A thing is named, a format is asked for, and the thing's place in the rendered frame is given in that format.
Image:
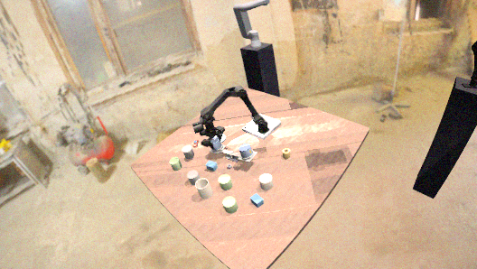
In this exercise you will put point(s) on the beige hollow cylinder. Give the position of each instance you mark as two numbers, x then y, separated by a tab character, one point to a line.
203	187

